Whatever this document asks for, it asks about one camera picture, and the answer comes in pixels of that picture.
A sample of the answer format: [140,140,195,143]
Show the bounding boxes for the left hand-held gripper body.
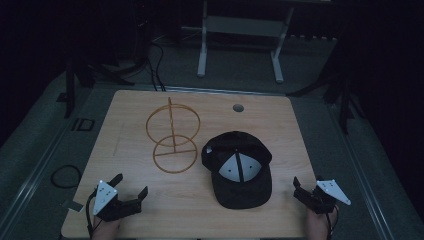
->
[91,179,144,222]

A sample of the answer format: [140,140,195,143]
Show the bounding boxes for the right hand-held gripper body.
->
[294,179,352,215]

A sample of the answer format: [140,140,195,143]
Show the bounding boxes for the black baseball cap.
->
[200,130,273,210]

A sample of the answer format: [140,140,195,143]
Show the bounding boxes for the golden wire hat stand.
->
[145,96,202,175]

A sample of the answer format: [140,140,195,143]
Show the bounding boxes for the person's right hand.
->
[306,204,341,240]

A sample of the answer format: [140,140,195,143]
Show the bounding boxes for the person's left hand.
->
[90,215,123,240]

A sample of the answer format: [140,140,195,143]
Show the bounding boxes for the black tripod stand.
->
[286,66,366,136]
[56,56,136,120]

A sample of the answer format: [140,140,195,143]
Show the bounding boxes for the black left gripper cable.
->
[85,193,103,238]

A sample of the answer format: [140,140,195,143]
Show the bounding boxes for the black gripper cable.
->
[325,205,340,239]
[85,193,103,238]

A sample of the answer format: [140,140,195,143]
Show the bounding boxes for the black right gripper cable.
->
[325,205,340,239]

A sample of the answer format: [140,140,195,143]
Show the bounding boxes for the coiled black floor cable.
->
[50,164,83,190]

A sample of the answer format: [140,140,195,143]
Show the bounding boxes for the black rectangular floor bracket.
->
[71,117,96,132]

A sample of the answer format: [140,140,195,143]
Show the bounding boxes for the black hanging cables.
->
[133,0,168,92]

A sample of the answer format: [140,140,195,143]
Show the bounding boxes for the white metal frame stand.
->
[181,0,334,84]

